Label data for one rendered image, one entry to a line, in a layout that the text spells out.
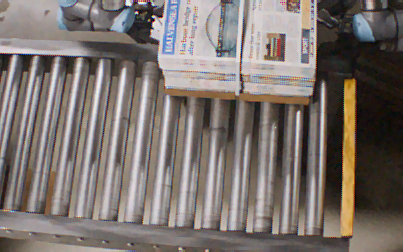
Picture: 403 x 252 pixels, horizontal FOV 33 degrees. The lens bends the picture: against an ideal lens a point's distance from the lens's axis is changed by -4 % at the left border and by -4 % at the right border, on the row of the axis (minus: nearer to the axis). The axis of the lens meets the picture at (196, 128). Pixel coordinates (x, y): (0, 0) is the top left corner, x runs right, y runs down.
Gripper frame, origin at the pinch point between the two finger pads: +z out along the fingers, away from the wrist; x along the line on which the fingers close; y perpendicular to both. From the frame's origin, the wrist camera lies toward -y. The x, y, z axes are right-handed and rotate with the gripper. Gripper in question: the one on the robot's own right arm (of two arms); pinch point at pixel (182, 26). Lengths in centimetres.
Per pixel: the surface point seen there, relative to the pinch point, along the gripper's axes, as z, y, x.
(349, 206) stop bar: 47, 4, -50
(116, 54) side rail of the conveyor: -17.0, 1.8, -10.9
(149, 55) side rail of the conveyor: -7.9, 1.8, -10.7
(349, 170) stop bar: 46, 4, -40
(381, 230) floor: 72, -78, -35
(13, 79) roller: -45.4, 1.6, -20.0
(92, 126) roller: -20.5, 1.7, -32.3
